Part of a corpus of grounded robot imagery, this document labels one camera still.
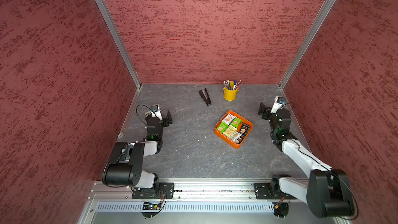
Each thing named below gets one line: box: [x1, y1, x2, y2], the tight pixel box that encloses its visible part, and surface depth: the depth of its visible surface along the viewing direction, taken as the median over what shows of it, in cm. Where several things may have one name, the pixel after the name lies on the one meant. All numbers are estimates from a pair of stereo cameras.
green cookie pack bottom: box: [216, 120, 230, 134], surface depth 96 cm
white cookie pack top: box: [221, 113, 236, 125], surface depth 100 cm
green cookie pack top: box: [230, 117, 243, 129], surface depth 99 cm
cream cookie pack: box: [222, 124, 238, 138], surface depth 94 cm
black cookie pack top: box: [239, 122, 250, 137], surface depth 96 cm
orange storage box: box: [214, 109, 254, 149], surface depth 94 cm
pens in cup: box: [223, 79, 242, 91], surface depth 109 cm
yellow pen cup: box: [223, 87, 239, 102], surface depth 111 cm
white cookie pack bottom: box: [230, 131, 243, 142], surface depth 92 cm
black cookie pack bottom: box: [235, 134, 246, 145], surface depth 91 cm
